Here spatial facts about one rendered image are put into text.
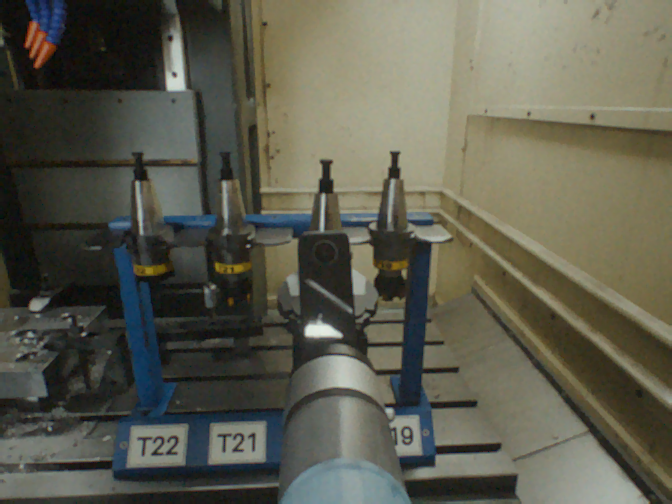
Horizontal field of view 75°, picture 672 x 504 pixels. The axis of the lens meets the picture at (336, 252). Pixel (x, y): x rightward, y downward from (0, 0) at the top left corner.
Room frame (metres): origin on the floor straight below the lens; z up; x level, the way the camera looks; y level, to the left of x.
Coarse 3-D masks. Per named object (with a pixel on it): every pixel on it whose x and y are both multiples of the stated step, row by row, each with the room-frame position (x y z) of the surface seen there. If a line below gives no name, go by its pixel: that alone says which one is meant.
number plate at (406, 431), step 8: (400, 416) 0.52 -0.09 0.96; (408, 416) 0.52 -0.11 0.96; (416, 416) 0.52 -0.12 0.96; (392, 424) 0.51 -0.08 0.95; (400, 424) 0.52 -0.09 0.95; (408, 424) 0.52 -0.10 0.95; (416, 424) 0.52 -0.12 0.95; (392, 432) 0.51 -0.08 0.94; (400, 432) 0.51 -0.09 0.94; (408, 432) 0.51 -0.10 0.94; (416, 432) 0.51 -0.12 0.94; (400, 440) 0.50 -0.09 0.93; (408, 440) 0.50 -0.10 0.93; (416, 440) 0.50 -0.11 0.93; (400, 448) 0.49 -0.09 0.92; (408, 448) 0.50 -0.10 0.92; (416, 448) 0.50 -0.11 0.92
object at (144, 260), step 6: (168, 252) 0.56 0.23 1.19; (138, 258) 0.54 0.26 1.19; (144, 258) 0.54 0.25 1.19; (150, 258) 0.54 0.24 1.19; (156, 258) 0.55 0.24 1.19; (162, 258) 0.55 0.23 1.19; (168, 258) 0.56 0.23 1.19; (138, 264) 0.54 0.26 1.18; (144, 264) 0.54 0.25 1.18; (150, 264) 0.54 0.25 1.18; (156, 264) 0.54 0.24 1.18
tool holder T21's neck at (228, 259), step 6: (228, 252) 0.55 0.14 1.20; (234, 252) 0.55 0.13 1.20; (246, 252) 0.56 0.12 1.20; (216, 258) 0.56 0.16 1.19; (222, 258) 0.55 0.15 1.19; (228, 258) 0.55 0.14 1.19; (234, 258) 0.55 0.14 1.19; (240, 258) 0.55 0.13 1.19; (246, 258) 0.56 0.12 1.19; (222, 264) 0.55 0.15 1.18; (228, 264) 0.55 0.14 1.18; (234, 264) 0.55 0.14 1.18; (216, 270) 0.56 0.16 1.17
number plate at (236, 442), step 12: (216, 432) 0.50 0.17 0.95; (228, 432) 0.50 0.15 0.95; (240, 432) 0.50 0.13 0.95; (252, 432) 0.50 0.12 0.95; (264, 432) 0.50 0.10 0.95; (216, 444) 0.49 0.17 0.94; (228, 444) 0.49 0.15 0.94; (240, 444) 0.49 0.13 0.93; (252, 444) 0.49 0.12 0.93; (264, 444) 0.49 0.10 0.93; (216, 456) 0.48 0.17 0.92; (228, 456) 0.48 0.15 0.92; (240, 456) 0.48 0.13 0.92; (252, 456) 0.48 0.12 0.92; (264, 456) 0.48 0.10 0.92
